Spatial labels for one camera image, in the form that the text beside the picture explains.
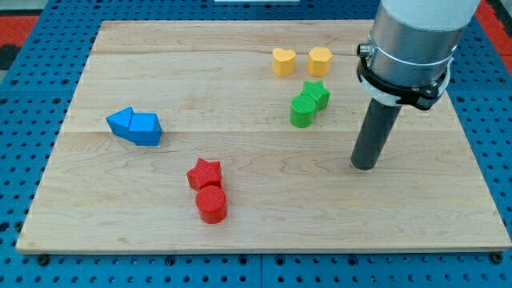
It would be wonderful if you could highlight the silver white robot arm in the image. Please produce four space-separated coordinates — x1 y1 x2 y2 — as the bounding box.
362 0 479 87

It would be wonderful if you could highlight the light wooden board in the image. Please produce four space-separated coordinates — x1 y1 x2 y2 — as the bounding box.
16 20 511 254

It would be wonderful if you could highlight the red star block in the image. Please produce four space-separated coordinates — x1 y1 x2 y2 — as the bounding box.
186 158 222 191

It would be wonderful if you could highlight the green cylinder block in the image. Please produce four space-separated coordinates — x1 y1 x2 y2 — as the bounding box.
290 94 317 128

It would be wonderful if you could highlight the red cylinder block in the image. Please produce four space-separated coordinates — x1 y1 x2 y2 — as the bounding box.
195 186 227 224

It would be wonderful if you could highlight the green star block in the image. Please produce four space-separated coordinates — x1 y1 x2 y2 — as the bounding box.
302 81 330 110

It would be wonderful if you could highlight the yellow heart block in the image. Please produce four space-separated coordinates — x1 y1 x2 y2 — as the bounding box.
272 47 296 77

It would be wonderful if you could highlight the yellow hexagon block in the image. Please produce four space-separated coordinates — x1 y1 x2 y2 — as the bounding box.
306 46 333 77

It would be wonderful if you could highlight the blue cube block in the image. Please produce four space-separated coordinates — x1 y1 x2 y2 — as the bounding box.
128 113 162 146

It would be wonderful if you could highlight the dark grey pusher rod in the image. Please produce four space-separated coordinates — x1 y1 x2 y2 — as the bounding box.
350 99 401 170

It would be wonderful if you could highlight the blue triangle block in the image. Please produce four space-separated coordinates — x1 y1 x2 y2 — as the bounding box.
106 107 134 141

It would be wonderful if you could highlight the black white mounting clamp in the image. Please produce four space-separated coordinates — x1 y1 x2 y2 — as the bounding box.
357 58 453 110

